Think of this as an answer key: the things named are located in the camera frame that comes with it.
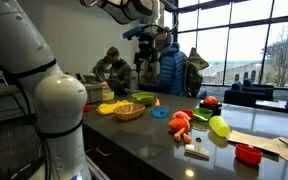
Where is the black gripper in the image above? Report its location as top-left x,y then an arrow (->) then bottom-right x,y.
134,32 -> 159,73

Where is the seated person in grey hoodie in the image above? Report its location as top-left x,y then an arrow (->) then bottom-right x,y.
105,46 -> 133,95

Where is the person in blue puffer jacket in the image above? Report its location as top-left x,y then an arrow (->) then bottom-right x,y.
155,31 -> 188,98

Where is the large green bowl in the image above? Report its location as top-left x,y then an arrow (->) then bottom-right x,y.
130,91 -> 156,106

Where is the dark grey laptop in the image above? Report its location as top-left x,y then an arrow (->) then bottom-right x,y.
104,78 -> 129,96

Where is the person in grey jacket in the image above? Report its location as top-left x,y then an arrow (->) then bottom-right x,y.
92,56 -> 111,83

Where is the olive backpack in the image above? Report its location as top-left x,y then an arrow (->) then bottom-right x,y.
184,47 -> 210,99

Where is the pale yellow round basket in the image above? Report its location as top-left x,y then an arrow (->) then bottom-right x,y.
102,89 -> 115,102

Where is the blue plastic bowl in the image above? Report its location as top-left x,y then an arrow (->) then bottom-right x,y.
150,105 -> 170,119

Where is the oval wicker basket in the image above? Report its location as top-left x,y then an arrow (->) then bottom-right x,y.
113,102 -> 146,122

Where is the grey plastic bin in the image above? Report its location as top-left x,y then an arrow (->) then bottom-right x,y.
83,82 -> 104,105

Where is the yellow knitted cloth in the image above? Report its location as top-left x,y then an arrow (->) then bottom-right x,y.
96,99 -> 134,116

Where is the pink plush toy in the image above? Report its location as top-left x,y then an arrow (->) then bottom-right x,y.
171,110 -> 192,122

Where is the blue armchair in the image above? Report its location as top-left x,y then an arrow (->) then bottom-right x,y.
197,89 -> 208,100
242,78 -> 275,102
223,80 -> 257,108

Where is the small red bowl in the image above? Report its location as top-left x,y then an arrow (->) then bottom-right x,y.
179,108 -> 195,118

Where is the orange plush toy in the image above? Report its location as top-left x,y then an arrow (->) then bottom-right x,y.
167,117 -> 193,145

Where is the red-orange ball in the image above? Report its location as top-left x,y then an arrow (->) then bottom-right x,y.
203,95 -> 220,106

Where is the small green bowl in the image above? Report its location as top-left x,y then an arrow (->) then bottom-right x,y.
192,107 -> 214,122

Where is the white plastic utensil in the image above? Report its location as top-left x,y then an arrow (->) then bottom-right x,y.
193,113 -> 209,122

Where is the black box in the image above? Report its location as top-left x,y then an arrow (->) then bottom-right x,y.
199,100 -> 223,117

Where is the yellow-green plastic cup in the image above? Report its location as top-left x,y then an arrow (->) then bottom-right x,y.
208,115 -> 232,138

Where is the dark counter cabinet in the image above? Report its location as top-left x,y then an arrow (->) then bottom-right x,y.
82,124 -> 165,180

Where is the wooden coffee table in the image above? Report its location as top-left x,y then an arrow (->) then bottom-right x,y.
254,99 -> 288,113

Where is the brown paper sheet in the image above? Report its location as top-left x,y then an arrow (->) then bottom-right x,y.
226,129 -> 288,167

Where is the red plastic bowl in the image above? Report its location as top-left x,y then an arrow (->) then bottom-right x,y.
234,143 -> 264,166

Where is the chair with black legs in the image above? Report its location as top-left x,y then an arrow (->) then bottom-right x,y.
0,84 -> 30,126

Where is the metal drawer handle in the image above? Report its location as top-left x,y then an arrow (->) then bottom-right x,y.
95,147 -> 112,158

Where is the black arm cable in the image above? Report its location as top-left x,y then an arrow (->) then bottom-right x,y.
0,49 -> 85,180

